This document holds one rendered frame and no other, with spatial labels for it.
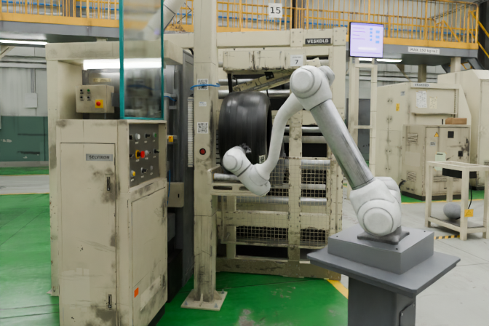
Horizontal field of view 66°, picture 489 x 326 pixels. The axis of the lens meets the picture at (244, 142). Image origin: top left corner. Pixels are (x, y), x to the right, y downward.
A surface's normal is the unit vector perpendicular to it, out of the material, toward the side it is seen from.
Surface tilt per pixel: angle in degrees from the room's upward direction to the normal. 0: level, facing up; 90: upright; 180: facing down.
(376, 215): 101
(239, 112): 60
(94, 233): 90
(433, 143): 90
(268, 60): 90
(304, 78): 87
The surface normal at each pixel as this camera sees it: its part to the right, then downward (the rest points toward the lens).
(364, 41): 0.22, 0.05
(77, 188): -0.16, 0.05
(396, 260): -0.73, 0.03
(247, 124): -0.15, -0.18
